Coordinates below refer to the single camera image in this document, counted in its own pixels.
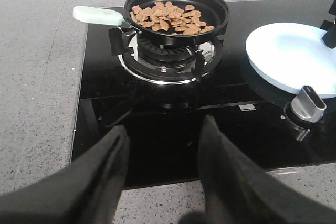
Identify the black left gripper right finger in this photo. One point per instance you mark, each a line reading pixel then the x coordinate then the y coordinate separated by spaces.
pixel 239 191

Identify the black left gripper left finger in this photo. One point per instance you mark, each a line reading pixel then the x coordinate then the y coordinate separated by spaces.
pixel 86 191

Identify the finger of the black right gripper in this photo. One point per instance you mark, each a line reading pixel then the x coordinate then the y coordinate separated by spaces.
pixel 329 38

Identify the light blue plate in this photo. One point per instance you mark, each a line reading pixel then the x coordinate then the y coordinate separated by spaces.
pixel 290 56

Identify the black frying pan green handle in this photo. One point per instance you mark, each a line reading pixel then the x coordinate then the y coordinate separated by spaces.
pixel 213 12

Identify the brown meat slices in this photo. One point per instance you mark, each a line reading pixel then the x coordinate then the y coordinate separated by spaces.
pixel 168 17

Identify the silver left stove knob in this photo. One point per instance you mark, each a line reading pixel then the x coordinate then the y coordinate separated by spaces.
pixel 306 105

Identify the black glass gas cooktop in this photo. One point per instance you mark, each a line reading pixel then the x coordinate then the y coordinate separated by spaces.
pixel 164 122

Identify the left black gas burner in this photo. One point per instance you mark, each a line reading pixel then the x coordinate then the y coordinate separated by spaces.
pixel 161 64

